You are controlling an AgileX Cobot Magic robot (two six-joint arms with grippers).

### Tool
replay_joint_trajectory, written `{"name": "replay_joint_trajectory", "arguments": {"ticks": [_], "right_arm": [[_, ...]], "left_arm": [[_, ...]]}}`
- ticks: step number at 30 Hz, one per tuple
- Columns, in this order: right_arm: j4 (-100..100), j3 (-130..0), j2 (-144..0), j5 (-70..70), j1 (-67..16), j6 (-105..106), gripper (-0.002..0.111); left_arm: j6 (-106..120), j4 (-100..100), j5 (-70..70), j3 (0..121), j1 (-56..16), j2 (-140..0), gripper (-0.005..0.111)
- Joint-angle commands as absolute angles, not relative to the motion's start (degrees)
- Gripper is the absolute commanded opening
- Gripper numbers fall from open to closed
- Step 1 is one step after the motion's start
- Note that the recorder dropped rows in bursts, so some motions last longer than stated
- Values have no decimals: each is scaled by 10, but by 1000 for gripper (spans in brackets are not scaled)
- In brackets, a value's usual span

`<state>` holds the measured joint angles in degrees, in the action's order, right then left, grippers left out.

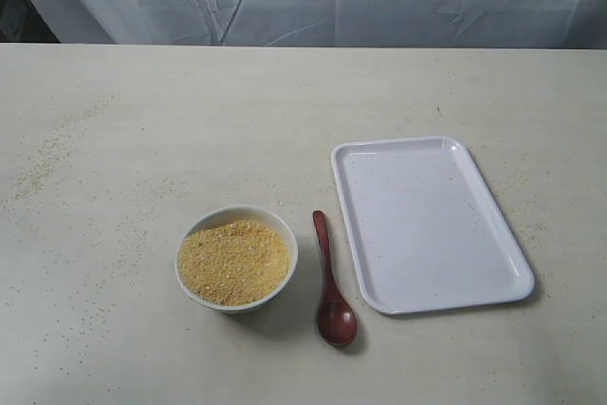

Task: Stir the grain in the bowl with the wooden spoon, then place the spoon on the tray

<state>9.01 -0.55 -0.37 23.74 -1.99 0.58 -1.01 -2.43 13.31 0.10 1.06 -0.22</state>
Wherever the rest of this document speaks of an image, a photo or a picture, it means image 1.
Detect white ceramic bowl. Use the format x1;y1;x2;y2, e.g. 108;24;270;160
175;205;299;314

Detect dark red wooden spoon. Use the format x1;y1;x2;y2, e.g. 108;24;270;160
312;210;358;347

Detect white rectangular plastic tray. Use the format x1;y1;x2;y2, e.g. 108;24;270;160
331;136;535;316

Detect yellow granular crumbs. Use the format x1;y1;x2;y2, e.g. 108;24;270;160
177;220;291;306

